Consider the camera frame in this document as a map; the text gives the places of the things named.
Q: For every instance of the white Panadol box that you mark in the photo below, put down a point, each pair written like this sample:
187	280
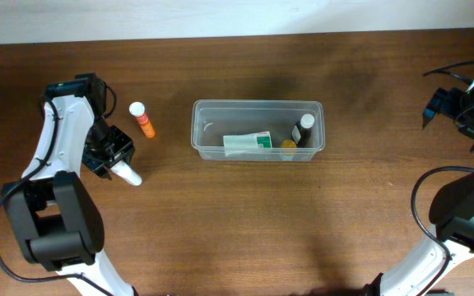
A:
248	143

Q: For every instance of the small jar with gold lid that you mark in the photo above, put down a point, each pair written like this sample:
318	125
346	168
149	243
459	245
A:
288	150

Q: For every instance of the clear plastic container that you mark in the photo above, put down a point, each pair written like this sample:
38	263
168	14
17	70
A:
214	118

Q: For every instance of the dark bottle with white cap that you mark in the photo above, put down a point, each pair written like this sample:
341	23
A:
301	131

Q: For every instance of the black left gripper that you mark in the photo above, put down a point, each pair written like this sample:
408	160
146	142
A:
111	154

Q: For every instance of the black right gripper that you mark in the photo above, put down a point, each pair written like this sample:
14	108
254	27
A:
449	105

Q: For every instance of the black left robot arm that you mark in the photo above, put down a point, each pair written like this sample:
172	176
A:
54	220

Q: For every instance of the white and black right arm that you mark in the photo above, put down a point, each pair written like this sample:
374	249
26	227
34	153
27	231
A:
449	239

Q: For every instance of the orange effervescent tablet tube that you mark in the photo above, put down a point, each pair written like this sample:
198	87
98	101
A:
138	111

